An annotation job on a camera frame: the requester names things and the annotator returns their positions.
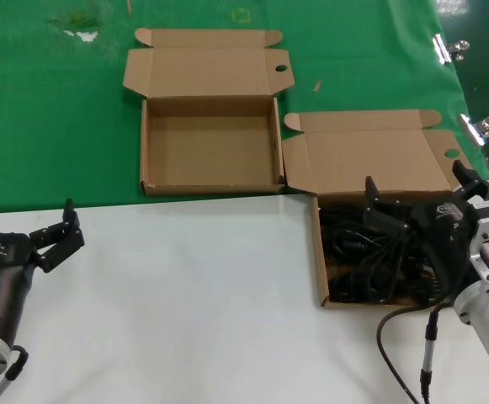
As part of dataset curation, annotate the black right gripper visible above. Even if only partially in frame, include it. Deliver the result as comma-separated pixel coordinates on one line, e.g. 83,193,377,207
364,159,489,302

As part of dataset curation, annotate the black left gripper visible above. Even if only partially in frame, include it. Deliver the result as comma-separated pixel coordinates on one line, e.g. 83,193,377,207
0,197,87,338

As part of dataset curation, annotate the open brown cardboard box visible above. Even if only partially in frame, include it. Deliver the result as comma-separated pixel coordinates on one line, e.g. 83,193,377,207
282,109,483,311
122,28,295,198

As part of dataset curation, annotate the silver metal binder clip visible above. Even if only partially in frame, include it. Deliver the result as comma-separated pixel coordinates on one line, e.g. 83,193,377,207
432,35,470,65
458,113,489,147

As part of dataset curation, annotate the green table cloth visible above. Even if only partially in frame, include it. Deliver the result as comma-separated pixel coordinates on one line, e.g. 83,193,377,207
0,0,489,215

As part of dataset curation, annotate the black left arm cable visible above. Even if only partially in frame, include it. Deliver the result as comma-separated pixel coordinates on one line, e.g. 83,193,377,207
0,343,29,404

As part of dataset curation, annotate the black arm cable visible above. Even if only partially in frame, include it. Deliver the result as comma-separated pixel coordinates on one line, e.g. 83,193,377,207
376,300,460,404
0,343,29,404

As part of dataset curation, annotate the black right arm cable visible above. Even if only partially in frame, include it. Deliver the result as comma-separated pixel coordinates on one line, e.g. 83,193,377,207
376,300,460,404

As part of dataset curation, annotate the silver-plug right arm cable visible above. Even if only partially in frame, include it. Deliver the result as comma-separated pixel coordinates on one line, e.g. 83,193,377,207
419,303,454,404

